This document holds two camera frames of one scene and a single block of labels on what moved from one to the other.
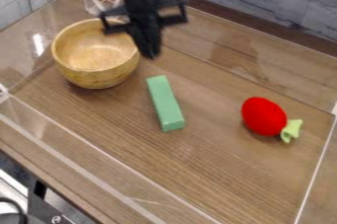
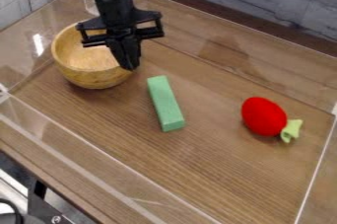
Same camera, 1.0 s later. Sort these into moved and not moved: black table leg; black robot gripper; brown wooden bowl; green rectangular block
Moved: black robot gripper
Not moved: green rectangular block; brown wooden bowl; black table leg
